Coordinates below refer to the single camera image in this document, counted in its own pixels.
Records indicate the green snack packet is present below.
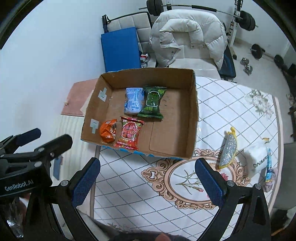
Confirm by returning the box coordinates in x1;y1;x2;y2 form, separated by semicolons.
137;86;167;120

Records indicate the orange snack packet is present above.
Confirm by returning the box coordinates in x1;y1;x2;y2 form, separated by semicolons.
99;119;117;143

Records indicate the white weight rack frame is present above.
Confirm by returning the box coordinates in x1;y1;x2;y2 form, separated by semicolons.
227;0;243;60

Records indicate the blue tube packet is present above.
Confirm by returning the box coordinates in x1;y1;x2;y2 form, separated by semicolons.
263;138;273;183

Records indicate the yellow silver scrubber mitt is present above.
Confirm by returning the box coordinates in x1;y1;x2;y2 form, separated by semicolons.
218;126;238;169

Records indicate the red snack packet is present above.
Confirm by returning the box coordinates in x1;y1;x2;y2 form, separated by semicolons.
114;116;144;151

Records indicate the chrome dumbbell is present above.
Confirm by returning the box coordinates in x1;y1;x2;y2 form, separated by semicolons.
240;57;253;76

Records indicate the white puffer jacket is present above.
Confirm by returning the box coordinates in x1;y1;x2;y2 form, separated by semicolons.
149;9;227;70

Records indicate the black barbell on rack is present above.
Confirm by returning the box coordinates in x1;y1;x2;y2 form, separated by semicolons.
138;0;260;32

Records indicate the open cardboard box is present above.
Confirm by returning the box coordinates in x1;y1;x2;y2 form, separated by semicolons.
80;67;200;160

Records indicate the blue folded mat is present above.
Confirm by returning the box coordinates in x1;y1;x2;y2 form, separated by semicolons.
101;27;140;72

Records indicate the light blue snack packet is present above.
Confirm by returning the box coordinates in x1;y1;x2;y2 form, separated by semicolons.
124;87;144;115

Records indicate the white patterned tablecloth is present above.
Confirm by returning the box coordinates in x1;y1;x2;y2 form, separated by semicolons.
92;77;283;240

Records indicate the white padded chair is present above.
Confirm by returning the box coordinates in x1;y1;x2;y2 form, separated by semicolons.
102;11;220;79

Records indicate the black floor barbell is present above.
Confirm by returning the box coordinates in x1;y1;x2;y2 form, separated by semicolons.
250;44;284;69

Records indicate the pink rug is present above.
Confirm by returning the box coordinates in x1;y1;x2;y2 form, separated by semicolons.
61;79;97;117

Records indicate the mauve cloth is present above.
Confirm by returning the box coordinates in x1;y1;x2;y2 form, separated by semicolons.
262;168;278;193

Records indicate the white plastic bag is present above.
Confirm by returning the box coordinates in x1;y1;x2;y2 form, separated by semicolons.
243;139;267;179

